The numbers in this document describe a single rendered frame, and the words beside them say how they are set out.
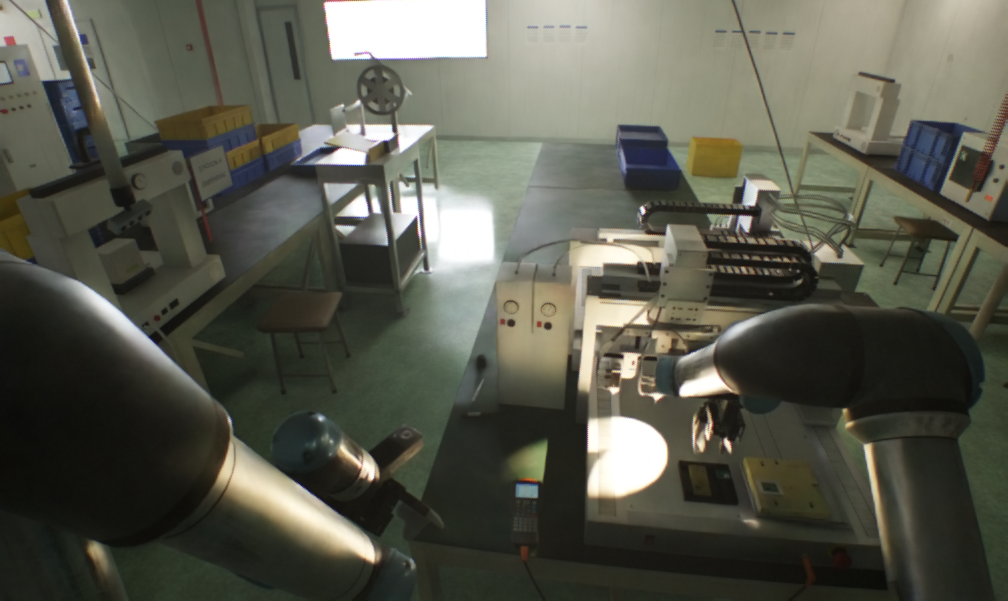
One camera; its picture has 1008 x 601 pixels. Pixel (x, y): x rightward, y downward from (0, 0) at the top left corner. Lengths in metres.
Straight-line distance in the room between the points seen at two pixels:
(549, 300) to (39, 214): 1.73
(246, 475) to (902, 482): 0.58
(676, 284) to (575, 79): 7.12
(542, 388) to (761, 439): 0.65
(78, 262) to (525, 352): 1.62
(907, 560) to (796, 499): 0.81
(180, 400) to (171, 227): 2.31
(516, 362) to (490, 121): 7.09
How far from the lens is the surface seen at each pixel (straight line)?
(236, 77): 9.74
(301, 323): 2.80
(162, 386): 0.31
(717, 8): 8.38
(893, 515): 0.63
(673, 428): 1.53
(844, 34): 8.97
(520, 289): 1.41
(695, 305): 1.26
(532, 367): 1.57
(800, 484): 1.46
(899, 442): 0.63
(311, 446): 0.63
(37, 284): 0.32
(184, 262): 2.67
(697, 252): 1.21
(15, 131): 6.05
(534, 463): 1.51
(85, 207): 2.22
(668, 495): 1.36
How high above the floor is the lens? 1.89
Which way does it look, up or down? 29 degrees down
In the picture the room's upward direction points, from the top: 1 degrees counter-clockwise
